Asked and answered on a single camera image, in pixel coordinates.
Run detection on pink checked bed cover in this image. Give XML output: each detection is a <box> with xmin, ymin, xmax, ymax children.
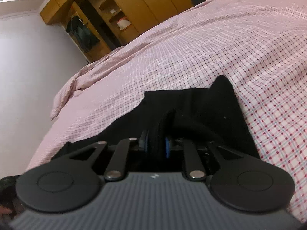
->
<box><xmin>25</xmin><ymin>0</ymin><xmax>307</xmax><ymax>224</ymax></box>

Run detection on white container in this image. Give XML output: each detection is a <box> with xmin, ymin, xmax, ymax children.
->
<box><xmin>117</xmin><ymin>17</ymin><xmax>132</xmax><ymax>30</ymax></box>

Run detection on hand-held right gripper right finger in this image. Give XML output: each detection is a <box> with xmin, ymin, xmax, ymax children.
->
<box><xmin>164</xmin><ymin>136</ymin><xmax>243</xmax><ymax>182</ymax></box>

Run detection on black button cardigan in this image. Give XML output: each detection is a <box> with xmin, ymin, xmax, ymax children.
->
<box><xmin>51</xmin><ymin>75</ymin><xmax>261</xmax><ymax>176</ymax></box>

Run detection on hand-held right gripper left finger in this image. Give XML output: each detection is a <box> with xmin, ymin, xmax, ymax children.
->
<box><xmin>68</xmin><ymin>130</ymin><xmax>150</xmax><ymax>182</ymax></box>

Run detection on hanging dark clothes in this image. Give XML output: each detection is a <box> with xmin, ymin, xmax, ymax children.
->
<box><xmin>66</xmin><ymin>14</ymin><xmax>100</xmax><ymax>53</ymax></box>

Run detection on wooden wardrobe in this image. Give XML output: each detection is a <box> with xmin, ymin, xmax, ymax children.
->
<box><xmin>40</xmin><ymin>0</ymin><xmax>215</xmax><ymax>63</ymax></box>

